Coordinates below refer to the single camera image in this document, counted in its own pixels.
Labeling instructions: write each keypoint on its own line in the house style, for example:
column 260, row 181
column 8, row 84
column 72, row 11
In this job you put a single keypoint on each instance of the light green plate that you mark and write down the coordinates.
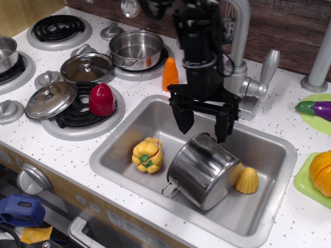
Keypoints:
column 316, row 122

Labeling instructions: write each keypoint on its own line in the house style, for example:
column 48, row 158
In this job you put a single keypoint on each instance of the green cutting board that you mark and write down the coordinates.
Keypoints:
column 303, row 183

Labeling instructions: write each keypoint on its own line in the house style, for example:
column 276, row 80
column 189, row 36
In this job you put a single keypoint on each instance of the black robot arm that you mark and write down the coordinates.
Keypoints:
column 199, row 31

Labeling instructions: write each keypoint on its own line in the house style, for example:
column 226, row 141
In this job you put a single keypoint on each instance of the steel pot on burner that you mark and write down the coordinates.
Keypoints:
column 136, row 50

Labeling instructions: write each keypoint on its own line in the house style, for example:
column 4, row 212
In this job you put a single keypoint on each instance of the black coil burner back left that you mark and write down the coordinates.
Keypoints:
column 58, row 28

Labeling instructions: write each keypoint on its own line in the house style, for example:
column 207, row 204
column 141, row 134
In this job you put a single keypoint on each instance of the black coil burner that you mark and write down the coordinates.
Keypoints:
column 78, row 115
column 58, row 28

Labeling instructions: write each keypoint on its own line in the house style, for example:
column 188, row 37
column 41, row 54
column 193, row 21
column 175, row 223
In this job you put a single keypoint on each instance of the silver stove knob middle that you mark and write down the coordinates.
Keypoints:
column 47, row 78

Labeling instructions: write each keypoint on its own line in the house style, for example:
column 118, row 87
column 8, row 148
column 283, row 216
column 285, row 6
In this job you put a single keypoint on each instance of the steel pot lid back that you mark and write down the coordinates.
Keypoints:
column 89, row 67

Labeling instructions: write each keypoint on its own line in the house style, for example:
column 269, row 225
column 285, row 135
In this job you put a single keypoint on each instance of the silver oven door handle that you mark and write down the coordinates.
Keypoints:
column 76, row 234

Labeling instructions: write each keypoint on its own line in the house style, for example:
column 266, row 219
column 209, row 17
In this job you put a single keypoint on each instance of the hanging steel ladle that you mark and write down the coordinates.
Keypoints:
column 130, row 8

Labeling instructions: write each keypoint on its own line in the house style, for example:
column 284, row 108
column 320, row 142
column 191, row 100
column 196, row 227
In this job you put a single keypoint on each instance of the yellow toy bell pepper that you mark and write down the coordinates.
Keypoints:
column 147, row 155

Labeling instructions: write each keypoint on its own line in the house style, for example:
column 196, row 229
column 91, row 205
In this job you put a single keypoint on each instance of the silver toy faucet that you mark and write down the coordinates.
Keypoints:
column 250, row 91

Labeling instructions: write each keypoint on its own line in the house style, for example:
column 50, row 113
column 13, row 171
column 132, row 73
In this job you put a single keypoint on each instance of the steel pot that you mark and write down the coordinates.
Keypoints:
column 136, row 50
column 203, row 171
column 9, row 53

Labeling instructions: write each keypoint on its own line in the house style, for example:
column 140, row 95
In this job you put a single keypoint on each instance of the orange toy carrot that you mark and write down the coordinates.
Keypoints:
column 170, row 74

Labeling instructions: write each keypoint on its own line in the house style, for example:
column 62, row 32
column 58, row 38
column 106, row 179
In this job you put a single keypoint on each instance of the steel pot lid front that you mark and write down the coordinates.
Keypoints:
column 50, row 100

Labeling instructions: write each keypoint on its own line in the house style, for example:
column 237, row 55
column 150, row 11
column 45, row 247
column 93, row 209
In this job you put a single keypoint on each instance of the red toy pepper half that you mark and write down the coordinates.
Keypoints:
column 102, row 101

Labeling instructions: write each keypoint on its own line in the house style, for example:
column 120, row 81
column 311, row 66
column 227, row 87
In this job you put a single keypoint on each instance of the orange toy pumpkin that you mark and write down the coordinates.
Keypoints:
column 319, row 172

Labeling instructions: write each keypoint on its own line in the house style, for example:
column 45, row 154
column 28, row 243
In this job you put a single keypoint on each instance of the purple toy eggplant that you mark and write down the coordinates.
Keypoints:
column 315, row 108

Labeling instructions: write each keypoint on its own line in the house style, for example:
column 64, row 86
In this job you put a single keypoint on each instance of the silver stove knob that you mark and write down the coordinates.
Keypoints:
column 47, row 78
column 110, row 32
column 84, row 49
column 11, row 111

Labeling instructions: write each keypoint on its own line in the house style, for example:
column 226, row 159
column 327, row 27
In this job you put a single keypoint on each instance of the hanging steel slotted spatula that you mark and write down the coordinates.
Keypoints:
column 228, row 21

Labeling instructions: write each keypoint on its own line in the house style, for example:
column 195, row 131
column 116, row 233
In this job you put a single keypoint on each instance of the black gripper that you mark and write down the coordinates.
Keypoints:
column 204, row 93

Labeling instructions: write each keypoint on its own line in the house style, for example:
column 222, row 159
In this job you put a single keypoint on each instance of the silver oven dial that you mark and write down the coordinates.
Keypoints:
column 31, row 180

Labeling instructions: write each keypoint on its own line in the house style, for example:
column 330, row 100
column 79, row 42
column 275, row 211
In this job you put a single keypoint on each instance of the stainless steel sink basin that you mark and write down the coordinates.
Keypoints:
column 232, row 190

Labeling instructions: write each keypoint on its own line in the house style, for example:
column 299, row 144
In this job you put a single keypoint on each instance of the blue clamp tool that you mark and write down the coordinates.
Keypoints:
column 22, row 211

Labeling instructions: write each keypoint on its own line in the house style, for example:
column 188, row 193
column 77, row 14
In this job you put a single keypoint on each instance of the silver stove knob front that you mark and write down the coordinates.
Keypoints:
column 11, row 111

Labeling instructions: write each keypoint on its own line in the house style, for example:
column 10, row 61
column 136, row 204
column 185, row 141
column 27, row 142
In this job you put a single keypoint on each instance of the black coil burner front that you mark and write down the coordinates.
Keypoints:
column 78, row 115

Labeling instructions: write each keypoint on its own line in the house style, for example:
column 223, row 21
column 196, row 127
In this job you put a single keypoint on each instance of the silver stove knob far back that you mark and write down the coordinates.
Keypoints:
column 110, row 32

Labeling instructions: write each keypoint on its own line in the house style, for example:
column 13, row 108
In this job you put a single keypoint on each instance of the yellow cloth scrap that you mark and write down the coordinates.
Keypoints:
column 32, row 235

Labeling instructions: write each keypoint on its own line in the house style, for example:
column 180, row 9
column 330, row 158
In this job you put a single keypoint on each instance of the silver pole with base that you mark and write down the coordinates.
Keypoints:
column 316, row 81

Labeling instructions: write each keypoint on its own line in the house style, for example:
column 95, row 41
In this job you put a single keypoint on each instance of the steel pot lid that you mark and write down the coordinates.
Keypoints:
column 50, row 100
column 89, row 67

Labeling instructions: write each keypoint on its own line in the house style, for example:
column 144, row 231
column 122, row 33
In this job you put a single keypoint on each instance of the yellow toy corn piece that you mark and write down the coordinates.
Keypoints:
column 248, row 181

